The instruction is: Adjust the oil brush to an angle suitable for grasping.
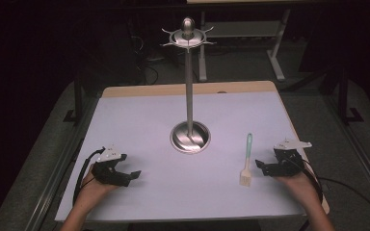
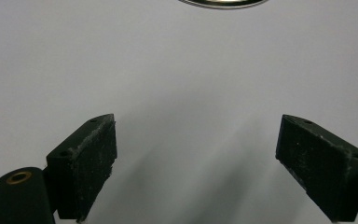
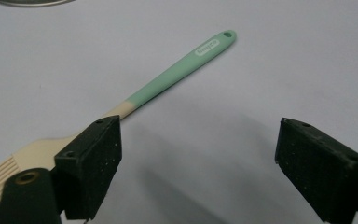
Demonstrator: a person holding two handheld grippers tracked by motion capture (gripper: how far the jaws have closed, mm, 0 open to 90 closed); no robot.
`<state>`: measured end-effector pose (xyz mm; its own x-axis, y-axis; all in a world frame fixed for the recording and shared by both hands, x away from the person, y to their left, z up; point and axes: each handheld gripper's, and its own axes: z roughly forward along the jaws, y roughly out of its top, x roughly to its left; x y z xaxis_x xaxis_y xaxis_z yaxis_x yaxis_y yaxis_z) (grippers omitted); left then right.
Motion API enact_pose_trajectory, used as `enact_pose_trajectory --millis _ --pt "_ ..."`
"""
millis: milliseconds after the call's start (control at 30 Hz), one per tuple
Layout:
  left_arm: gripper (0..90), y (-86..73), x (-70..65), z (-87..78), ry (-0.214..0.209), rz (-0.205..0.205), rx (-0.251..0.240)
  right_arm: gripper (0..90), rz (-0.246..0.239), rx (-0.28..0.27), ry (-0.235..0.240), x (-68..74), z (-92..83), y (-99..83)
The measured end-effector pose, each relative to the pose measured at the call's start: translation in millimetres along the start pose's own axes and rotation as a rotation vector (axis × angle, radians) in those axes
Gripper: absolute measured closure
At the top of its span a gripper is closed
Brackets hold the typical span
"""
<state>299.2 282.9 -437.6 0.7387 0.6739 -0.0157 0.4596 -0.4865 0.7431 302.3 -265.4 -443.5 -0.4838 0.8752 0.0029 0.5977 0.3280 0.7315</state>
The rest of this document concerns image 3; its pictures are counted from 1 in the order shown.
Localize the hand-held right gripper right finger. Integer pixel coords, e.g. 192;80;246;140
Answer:
274;117;358;224

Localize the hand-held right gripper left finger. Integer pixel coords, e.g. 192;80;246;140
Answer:
53;114;123;221

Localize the mint and cream spatula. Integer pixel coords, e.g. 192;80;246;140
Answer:
0;29;238;210

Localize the metal bowl rim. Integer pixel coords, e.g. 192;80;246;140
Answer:
0;0;76;8

